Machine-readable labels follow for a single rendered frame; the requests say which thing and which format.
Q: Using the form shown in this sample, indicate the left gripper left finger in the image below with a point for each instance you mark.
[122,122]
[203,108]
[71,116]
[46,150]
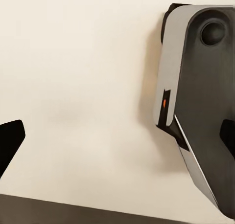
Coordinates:
[12,135]

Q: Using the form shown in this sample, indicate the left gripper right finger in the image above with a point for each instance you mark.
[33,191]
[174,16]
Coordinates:
[227,135]

